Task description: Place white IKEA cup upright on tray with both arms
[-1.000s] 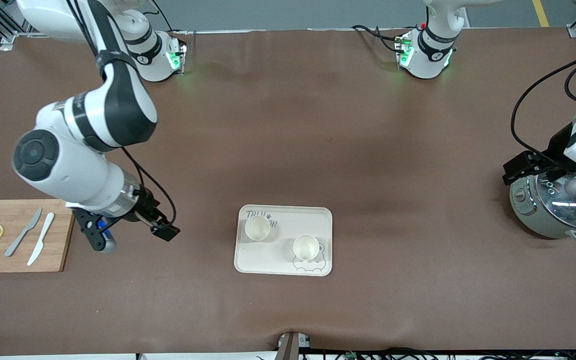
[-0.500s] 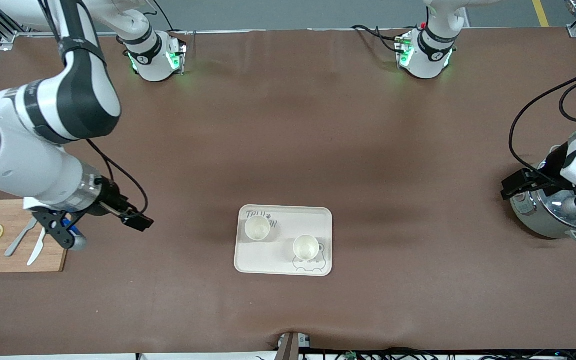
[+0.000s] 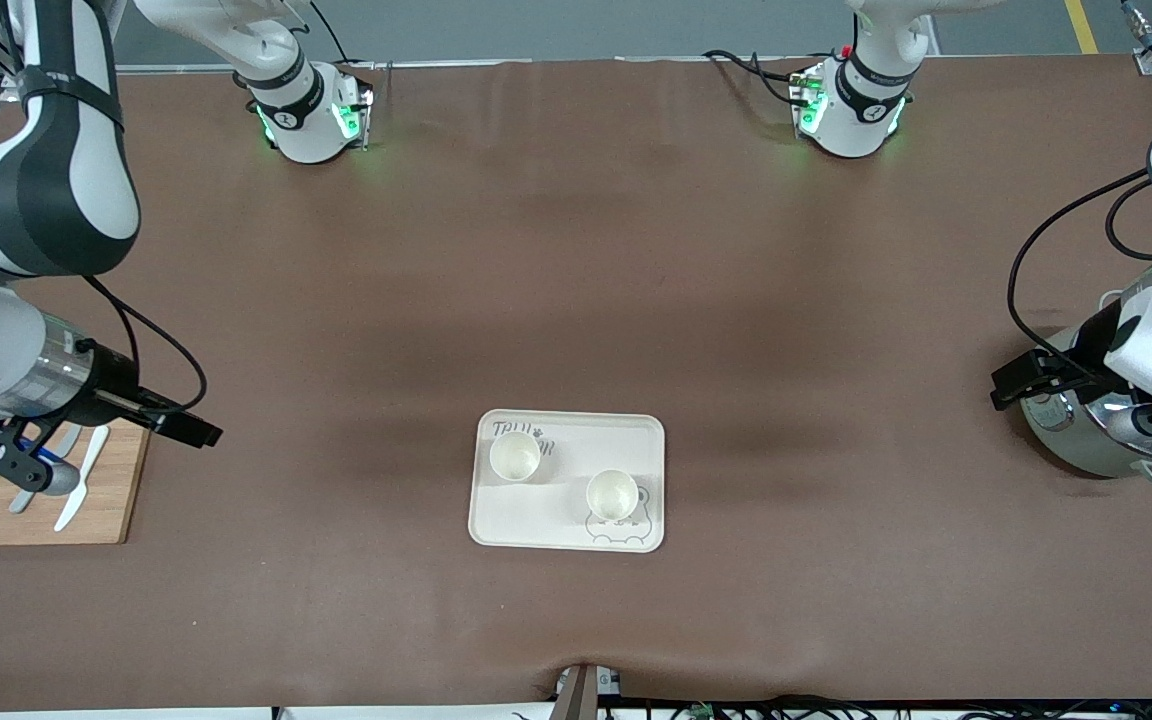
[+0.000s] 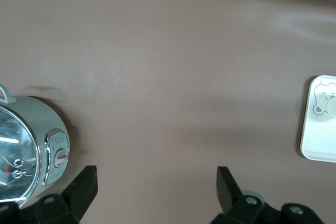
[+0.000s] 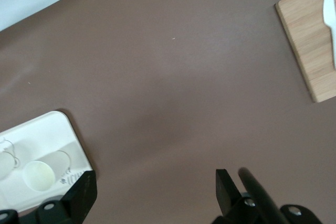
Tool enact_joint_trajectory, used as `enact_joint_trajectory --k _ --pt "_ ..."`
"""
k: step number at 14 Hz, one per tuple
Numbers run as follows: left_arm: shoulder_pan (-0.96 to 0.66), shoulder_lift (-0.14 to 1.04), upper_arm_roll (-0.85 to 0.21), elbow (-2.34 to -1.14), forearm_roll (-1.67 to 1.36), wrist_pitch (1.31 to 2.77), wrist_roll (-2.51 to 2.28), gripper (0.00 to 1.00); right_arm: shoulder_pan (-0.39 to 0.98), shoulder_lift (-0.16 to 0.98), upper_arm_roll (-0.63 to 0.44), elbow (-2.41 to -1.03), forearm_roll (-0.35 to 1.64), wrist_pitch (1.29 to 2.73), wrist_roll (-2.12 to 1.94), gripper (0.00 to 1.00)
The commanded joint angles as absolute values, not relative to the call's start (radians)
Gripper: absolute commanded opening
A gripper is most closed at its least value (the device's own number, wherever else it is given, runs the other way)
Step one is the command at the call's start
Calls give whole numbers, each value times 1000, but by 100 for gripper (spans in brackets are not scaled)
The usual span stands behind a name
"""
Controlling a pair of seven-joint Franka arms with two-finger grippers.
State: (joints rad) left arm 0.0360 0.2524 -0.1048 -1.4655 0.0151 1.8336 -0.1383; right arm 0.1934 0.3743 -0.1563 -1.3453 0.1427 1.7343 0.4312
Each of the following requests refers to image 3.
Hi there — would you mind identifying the short black left arm cable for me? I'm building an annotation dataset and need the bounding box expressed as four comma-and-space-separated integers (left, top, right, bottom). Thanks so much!
1104, 180, 1152, 263

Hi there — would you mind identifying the grey plastic knife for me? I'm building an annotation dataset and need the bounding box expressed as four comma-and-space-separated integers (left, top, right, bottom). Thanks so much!
8, 425, 83, 515

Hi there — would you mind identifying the black arm base cable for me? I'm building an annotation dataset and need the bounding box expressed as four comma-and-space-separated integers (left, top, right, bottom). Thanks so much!
311, 0, 357, 66
702, 48, 807, 106

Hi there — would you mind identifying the wooden cutting board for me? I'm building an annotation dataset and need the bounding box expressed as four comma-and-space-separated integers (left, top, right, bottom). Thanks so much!
0, 420, 153, 547

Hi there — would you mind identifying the white plastic knife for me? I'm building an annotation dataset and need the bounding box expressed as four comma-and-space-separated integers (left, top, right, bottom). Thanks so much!
53, 424, 111, 533

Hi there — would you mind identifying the long black left arm cable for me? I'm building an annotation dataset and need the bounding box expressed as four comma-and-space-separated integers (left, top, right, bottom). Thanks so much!
1008, 168, 1152, 386

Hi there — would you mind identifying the glass pot lid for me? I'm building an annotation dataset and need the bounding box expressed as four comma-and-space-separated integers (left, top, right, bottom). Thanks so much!
1076, 388, 1152, 463

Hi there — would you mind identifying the grey metal bracket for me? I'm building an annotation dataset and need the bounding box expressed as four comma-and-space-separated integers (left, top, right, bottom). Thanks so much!
554, 664, 623, 720

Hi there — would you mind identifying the black right arm base cable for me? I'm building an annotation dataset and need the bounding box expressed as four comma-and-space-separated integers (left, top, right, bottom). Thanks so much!
311, 0, 357, 66

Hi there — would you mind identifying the white plastic cup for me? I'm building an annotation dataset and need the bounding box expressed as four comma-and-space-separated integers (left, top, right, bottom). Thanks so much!
489, 432, 544, 483
585, 469, 640, 524

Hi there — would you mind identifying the black left arm base cable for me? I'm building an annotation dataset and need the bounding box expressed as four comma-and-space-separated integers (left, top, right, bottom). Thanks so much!
702, 48, 807, 106

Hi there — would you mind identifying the brown table mat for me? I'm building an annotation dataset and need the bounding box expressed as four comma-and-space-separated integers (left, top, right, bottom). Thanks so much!
0, 55, 1152, 713

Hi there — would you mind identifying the grey-green electric pot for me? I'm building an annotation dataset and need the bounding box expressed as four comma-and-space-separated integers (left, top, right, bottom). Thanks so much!
1019, 290, 1152, 489

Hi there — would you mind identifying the cream tray with bear print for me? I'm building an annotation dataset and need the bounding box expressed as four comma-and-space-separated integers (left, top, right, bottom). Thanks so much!
467, 409, 667, 554

